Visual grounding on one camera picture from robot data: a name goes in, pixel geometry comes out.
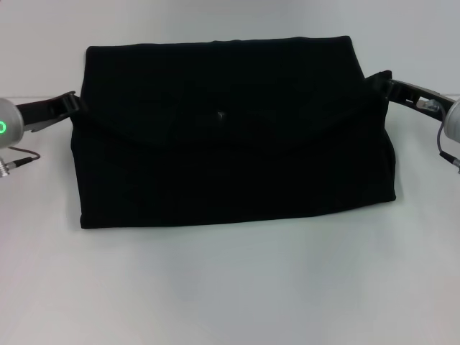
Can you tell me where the left gripper cable with plug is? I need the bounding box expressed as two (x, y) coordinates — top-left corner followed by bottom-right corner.
(0, 146), (42, 174)

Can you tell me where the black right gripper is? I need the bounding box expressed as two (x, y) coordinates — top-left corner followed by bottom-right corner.
(364, 70), (458, 117)

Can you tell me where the black shirt with FREE! print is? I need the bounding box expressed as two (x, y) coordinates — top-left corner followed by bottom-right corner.
(70, 34), (397, 231)

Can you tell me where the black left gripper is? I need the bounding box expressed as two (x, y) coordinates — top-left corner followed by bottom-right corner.
(16, 91), (90, 134)

